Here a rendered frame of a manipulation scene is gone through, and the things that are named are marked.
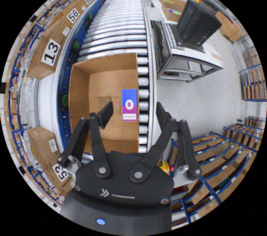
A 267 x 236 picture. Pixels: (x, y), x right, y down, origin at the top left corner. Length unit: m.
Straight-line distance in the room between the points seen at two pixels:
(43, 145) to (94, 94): 0.46
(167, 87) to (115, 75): 0.93
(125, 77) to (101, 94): 0.16
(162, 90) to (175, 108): 0.34
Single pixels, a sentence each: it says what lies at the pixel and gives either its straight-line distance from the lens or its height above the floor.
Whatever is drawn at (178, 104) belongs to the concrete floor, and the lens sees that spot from 1.33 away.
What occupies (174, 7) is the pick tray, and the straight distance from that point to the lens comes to 1.11.
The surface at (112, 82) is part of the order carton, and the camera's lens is 0.47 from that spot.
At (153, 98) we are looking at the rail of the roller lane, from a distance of 0.46.
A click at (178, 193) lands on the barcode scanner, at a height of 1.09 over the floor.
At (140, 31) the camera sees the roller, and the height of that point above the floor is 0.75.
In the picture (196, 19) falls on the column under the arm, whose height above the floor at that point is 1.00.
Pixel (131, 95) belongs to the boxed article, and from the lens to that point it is 0.42.
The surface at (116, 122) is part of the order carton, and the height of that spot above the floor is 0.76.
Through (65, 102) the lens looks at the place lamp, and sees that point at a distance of 0.56.
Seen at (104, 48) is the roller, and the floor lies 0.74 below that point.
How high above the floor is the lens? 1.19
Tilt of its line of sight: 86 degrees down
